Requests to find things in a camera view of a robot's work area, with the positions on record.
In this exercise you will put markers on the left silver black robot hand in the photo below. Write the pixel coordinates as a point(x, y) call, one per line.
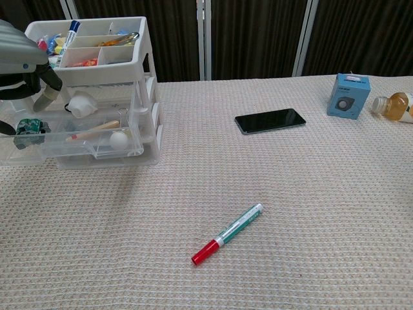
point(19, 48)

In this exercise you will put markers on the green packet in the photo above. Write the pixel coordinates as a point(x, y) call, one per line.
point(30, 126)

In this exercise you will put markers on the red candy packet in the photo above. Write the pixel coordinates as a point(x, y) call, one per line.
point(42, 44)

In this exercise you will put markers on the yellow candy packet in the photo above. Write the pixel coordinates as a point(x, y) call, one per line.
point(59, 45)

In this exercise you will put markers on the blue capped whiteboard marker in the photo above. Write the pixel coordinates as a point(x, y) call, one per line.
point(70, 35)

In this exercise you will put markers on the orange red wrapped candies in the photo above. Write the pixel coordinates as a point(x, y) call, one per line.
point(85, 62)

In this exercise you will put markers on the blue candy packet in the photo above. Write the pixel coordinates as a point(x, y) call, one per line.
point(122, 32)

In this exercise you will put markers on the wooden stick with red tip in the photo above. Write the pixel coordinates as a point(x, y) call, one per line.
point(93, 130)

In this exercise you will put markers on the clear binder clip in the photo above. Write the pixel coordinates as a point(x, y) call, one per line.
point(122, 117)

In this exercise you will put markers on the white ping pong ball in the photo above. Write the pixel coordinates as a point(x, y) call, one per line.
point(118, 139)

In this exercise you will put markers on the dark folding partition screen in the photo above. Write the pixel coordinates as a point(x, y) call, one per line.
point(258, 38)

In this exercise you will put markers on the black smartphone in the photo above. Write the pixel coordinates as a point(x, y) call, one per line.
point(269, 120)

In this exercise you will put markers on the beige woven tablecloth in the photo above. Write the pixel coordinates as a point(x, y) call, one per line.
point(258, 193)

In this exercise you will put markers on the red capped green marker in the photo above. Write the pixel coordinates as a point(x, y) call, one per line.
point(232, 231)

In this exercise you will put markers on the blue cardboard box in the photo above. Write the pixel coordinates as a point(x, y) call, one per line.
point(346, 103)

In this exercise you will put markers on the tea bottle with white cap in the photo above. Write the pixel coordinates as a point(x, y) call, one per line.
point(395, 105)

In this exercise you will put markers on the white plastic drawer organizer frame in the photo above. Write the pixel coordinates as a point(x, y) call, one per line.
point(106, 69)

